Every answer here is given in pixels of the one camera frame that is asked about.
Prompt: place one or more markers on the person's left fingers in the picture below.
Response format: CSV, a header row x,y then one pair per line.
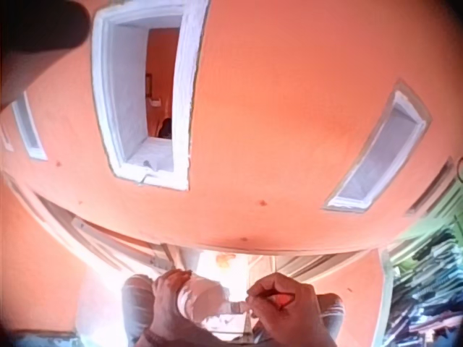
x,y
175,278

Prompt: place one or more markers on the person's left hand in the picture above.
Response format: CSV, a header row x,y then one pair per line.
x,y
164,307

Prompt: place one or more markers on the white door frame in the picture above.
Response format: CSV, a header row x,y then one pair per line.
x,y
94,238

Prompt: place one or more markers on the white-framed wall niche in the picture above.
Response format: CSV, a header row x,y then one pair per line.
x,y
30,130
380,152

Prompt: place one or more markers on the small red cap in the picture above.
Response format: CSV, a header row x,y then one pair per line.
x,y
285,301

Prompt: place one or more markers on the large white-framed wall opening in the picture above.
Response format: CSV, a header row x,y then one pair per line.
x,y
108,90

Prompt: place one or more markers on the person's right hand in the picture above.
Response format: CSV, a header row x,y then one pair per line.
x,y
296,321

